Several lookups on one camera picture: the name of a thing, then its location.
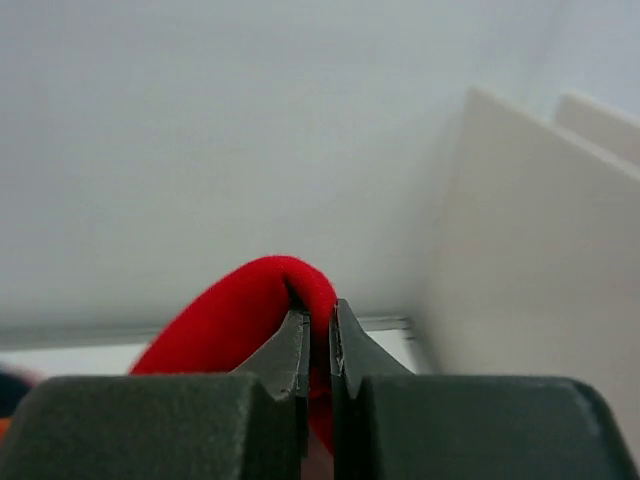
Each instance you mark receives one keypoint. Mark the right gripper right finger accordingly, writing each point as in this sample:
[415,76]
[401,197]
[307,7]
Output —
[390,423]

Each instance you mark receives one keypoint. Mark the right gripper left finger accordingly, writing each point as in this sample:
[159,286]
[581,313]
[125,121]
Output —
[250,423]

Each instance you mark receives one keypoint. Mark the red patterned pillowcase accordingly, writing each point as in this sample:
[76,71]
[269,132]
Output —
[233,318]

